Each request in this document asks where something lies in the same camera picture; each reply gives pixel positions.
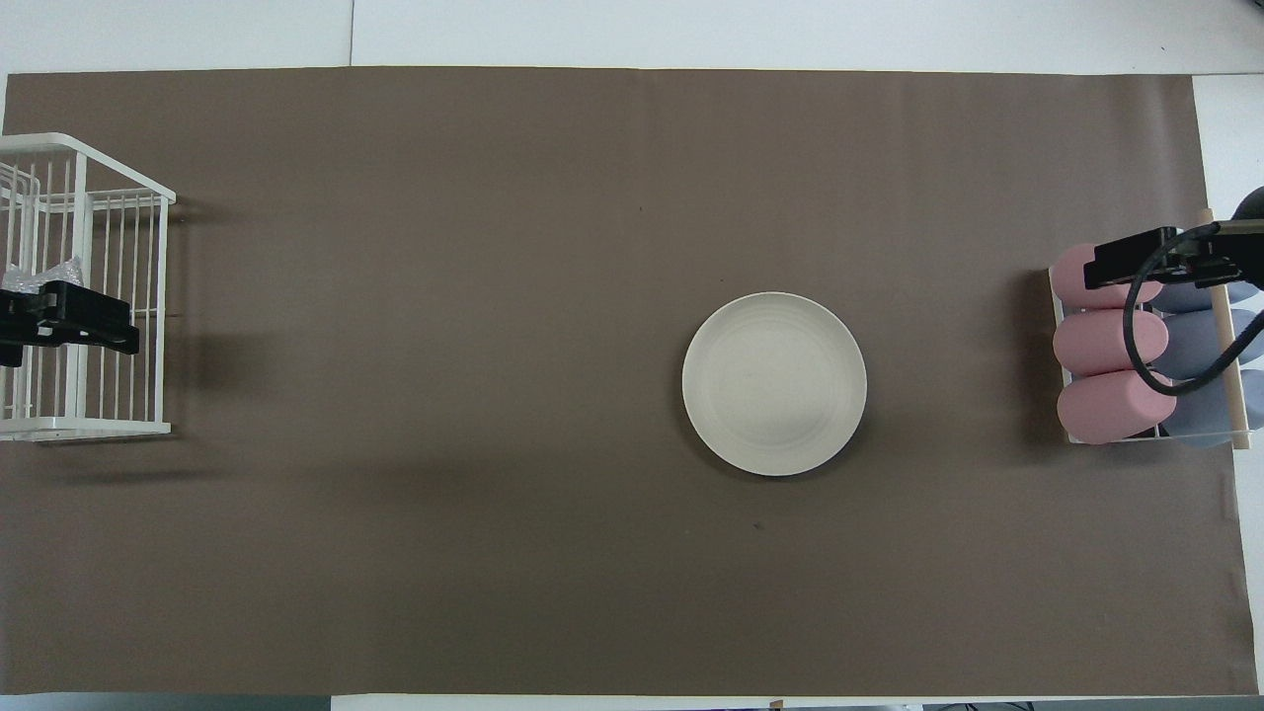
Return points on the pink plastic cup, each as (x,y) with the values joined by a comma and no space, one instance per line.
(1096,346)
(1068,281)
(1101,410)

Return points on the cup holder with wooden bar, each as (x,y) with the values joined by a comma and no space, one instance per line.
(1236,405)

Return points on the silver mesh sponge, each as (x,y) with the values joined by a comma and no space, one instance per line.
(54,274)

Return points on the cream round plate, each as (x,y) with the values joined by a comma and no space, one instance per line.
(774,385)

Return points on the brown table mat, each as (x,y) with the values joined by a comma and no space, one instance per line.
(494,543)

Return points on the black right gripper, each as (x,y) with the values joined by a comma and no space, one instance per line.
(1126,262)

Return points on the blue plastic cup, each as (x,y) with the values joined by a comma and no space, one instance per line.
(1195,341)
(1185,298)
(1210,420)

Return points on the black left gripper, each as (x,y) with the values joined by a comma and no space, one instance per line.
(89,318)

